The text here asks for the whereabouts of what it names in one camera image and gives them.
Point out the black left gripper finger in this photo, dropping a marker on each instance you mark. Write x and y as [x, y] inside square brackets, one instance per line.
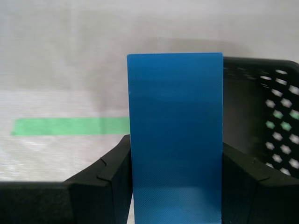
[81, 200]
[257, 203]

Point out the black perforated plastic basket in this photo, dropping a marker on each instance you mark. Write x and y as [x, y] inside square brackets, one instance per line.
[245, 105]

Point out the blue rectangular block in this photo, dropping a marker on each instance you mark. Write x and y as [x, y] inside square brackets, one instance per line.
[175, 140]

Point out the long green tape strip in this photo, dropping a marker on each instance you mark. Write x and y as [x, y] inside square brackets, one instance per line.
[70, 126]

